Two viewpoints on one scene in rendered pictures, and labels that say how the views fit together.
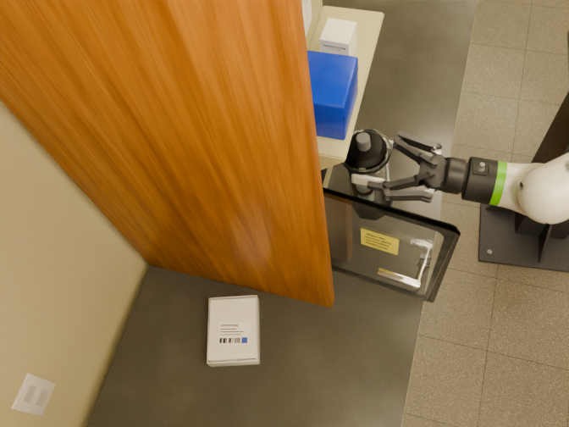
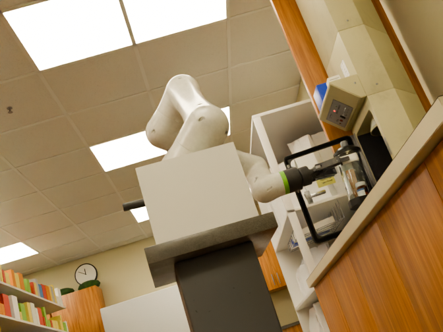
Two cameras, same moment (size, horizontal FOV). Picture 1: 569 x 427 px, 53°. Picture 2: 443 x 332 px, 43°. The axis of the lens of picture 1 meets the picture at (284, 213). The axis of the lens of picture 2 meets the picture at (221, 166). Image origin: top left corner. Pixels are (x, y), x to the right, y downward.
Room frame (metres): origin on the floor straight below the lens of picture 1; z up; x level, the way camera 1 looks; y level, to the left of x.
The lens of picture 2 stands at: (2.13, -1.76, 0.61)
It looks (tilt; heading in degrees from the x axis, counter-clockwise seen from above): 20 degrees up; 147
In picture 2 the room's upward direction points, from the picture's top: 18 degrees counter-clockwise
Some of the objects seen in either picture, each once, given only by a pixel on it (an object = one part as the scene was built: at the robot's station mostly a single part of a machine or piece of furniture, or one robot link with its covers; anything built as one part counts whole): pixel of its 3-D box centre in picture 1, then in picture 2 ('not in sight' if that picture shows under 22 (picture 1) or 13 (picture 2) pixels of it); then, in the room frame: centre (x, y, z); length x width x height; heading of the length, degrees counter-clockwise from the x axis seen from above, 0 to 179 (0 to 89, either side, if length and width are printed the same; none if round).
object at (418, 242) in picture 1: (372, 249); (332, 188); (0.43, -0.16, 1.19); 0.30 x 0.01 x 0.40; 55
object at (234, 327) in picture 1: (234, 330); not in sight; (0.41, 0.19, 0.96); 0.16 x 0.12 x 0.04; 169
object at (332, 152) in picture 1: (334, 93); (340, 107); (0.63, -0.14, 1.46); 0.32 x 0.12 x 0.10; 151
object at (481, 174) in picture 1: (477, 179); (293, 178); (0.51, -0.41, 1.23); 0.09 x 0.06 x 0.12; 152
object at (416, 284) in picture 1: (402, 271); not in sight; (0.36, -0.20, 1.20); 0.10 x 0.05 x 0.03; 55
